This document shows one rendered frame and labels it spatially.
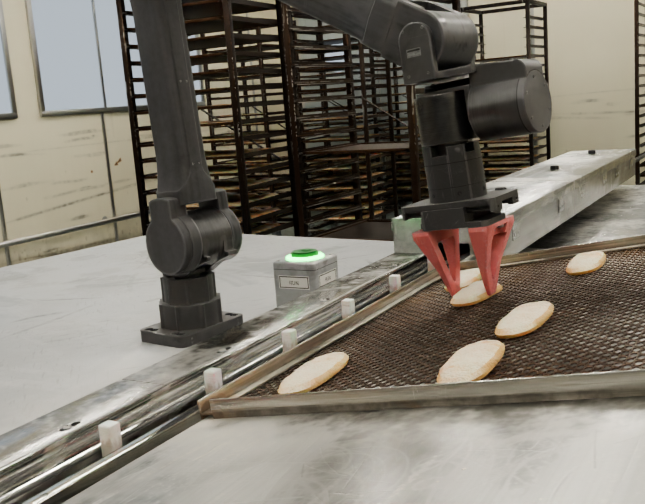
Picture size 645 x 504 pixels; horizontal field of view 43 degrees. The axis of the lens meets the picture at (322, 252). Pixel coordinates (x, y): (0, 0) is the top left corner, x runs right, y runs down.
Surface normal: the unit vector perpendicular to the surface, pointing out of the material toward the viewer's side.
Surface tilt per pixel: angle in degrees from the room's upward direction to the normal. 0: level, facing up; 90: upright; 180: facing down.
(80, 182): 90
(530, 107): 84
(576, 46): 90
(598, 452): 10
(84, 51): 90
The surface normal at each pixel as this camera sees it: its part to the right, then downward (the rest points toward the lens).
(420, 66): -0.63, 0.18
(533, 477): -0.22, -0.97
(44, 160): 0.87, 0.03
